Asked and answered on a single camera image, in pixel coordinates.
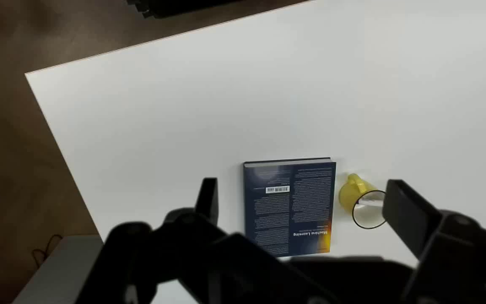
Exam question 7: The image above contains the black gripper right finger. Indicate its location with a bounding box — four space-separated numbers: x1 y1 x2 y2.
381 177 486 267

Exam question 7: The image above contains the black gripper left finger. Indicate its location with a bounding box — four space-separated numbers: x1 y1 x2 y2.
162 176 240 267

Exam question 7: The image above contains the yellow enamel mug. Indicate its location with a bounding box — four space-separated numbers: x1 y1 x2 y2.
337 172 390 231

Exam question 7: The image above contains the dark blue hardcover book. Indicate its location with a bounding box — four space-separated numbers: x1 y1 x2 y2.
241 155 337 258

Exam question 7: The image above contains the grey metal stand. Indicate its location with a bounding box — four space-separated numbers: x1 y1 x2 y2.
10 233 105 304

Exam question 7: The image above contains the thin black floor cable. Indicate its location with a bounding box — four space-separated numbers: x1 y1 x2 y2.
30 231 64 267

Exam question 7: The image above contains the black panel against wall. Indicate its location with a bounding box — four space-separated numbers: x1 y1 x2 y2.
126 0 245 17

